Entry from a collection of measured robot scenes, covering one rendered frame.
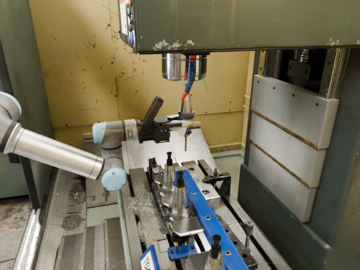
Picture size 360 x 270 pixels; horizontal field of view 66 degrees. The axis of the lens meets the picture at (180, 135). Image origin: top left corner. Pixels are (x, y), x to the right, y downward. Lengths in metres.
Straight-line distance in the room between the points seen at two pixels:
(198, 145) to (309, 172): 1.11
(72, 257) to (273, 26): 1.17
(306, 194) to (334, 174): 0.14
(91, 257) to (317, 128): 1.03
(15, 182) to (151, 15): 2.60
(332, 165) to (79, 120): 1.59
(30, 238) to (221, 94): 1.58
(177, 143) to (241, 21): 1.49
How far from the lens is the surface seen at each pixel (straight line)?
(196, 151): 2.06
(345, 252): 1.32
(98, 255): 1.33
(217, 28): 0.68
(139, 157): 1.98
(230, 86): 2.24
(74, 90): 2.01
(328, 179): 1.16
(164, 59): 0.96
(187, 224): 0.69
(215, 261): 0.52
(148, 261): 0.98
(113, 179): 0.90
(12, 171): 3.01
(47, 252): 1.52
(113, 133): 0.99
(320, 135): 1.08
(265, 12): 0.74
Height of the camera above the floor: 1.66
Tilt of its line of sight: 23 degrees down
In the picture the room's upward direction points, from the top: straight up
